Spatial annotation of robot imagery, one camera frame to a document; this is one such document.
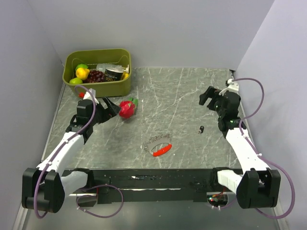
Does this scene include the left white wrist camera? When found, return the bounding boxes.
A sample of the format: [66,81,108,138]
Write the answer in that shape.
[79,88,98,103]

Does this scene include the clear plastic bottle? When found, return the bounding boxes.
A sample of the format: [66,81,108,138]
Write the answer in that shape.
[96,63,122,72]

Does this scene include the green toy apple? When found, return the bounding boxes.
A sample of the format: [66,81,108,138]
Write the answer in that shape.
[75,64,88,70]

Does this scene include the green toy lime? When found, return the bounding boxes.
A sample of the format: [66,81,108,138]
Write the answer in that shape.
[69,78,83,85]

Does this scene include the yellow toy pear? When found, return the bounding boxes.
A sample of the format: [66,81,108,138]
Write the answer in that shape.
[75,68,90,81]

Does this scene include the black headed key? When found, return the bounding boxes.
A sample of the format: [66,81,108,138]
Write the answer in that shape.
[198,126,204,134]

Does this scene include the purple cable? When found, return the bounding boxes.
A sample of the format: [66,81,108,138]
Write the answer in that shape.
[211,78,295,220]
[33,85,124,219]

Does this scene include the olive green plastic bin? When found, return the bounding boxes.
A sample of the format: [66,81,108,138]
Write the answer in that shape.
[62,48,132,97]

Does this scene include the purple toy grapes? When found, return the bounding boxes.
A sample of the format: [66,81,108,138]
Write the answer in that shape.
[83,69,105,83]

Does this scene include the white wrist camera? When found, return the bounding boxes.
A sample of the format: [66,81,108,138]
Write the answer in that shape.
[219,79,239,96]
[79,88,98,103]

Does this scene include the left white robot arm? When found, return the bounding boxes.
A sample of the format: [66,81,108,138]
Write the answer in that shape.
[22,96,120,219]

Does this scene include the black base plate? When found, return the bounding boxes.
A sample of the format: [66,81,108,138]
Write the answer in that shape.
[75,168,229,204]

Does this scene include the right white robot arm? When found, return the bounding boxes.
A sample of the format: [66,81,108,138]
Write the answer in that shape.
[199,86,281,209]

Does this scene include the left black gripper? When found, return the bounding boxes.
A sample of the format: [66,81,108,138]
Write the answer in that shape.
[89,96,121,125]

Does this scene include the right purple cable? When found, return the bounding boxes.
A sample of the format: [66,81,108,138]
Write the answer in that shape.
[211,78,295,220]

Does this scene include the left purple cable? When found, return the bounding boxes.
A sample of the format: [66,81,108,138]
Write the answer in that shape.
[33,85,124,219]

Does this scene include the black tin can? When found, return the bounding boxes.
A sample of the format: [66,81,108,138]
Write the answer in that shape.
[105,68,123,81]

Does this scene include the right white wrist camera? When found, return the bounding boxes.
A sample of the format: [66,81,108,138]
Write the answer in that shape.
[219,79,239,96]

